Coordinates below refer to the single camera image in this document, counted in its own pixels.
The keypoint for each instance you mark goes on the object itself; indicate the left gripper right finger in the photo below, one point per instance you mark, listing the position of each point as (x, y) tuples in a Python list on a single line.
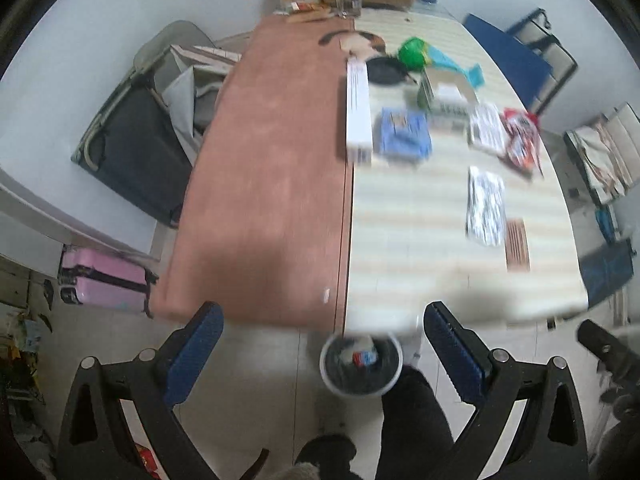
[(550, 442)]

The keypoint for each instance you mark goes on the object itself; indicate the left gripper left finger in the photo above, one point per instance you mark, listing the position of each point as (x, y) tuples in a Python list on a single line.
[(95, 441)]

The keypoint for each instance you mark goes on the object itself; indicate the chair with beige cloth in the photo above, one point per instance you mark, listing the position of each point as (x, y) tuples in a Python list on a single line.
[(606, 154)]

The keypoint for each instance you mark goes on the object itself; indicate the black pouch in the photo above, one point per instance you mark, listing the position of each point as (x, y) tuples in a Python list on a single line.
[(387, 71)]

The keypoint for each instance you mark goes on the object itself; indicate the person's black trouser leg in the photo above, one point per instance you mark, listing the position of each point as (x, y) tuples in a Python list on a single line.
[(415, 435)]

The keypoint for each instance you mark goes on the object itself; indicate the red chicken feet snack bag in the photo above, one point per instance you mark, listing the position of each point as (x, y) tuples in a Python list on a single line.
[(522, 141)]

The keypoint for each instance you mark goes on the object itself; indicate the grey folding chair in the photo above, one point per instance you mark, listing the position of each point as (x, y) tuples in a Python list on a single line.
[(144, 140)]

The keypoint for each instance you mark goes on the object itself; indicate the white black chair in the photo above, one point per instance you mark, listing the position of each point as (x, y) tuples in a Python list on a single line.
[(535, 32)]

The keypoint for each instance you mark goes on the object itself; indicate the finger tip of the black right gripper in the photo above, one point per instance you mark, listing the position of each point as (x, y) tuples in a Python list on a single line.
[(620, 361)]

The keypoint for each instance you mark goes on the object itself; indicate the white trash bin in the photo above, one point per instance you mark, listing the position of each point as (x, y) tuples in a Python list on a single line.
[(353, 382)]

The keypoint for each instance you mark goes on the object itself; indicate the blue patterned tissue pack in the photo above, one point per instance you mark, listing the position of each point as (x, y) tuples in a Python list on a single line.
[(404, 134)]

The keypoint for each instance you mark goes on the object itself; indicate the green white medicine box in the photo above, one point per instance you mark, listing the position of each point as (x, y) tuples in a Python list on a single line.
[(447, 99)]

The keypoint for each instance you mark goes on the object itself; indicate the white printed label packet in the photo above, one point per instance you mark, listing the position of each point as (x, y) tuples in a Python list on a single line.
[(487, 132)]

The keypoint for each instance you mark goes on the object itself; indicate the Perfectlands milk carton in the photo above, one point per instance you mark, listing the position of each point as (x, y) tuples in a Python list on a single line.
[(358, 352)]

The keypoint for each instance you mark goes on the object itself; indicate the green teal snack bag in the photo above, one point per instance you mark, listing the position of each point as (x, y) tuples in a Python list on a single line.
[(417, 54)]

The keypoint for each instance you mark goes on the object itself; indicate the pink suitcase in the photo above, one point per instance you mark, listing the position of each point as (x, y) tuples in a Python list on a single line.
[(86, 276)]

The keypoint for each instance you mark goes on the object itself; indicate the brown table mat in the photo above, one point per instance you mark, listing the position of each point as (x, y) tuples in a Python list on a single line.
[(265, 224)]

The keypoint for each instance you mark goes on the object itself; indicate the silver foil blister pack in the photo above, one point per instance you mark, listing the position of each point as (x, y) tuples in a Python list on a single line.
[(486, 212)]

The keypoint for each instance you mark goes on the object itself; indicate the black blue bench pad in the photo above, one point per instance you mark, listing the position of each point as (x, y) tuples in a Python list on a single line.
[(607, 270)]

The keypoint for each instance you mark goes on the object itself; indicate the striped cream tablecloth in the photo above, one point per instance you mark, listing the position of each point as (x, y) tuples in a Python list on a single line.
[(409, 245)]

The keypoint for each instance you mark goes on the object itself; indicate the brown printed packet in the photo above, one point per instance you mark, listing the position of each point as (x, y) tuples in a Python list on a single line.
[(516, 246)]

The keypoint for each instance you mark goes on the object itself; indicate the long white box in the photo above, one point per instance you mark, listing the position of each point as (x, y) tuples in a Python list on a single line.
[(358, 130)]

